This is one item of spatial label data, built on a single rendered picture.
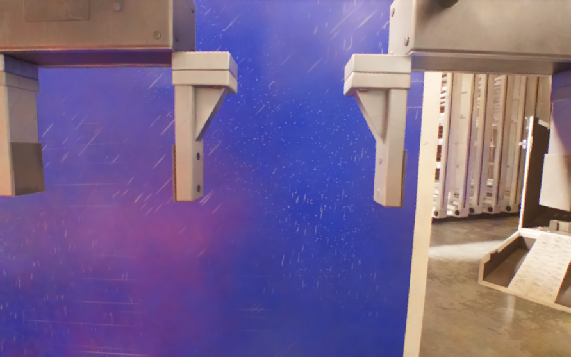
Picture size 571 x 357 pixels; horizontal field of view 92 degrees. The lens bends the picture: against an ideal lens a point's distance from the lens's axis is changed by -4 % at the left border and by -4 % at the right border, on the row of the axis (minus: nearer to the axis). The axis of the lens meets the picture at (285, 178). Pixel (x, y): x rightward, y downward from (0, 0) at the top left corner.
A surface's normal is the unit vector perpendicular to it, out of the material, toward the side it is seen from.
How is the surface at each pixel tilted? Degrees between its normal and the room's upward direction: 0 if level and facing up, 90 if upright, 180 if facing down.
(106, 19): 90
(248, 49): 90
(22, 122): 90
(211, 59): 90
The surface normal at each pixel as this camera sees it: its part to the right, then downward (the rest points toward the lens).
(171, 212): -0.08, 0.10
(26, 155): 1.00, 0.03
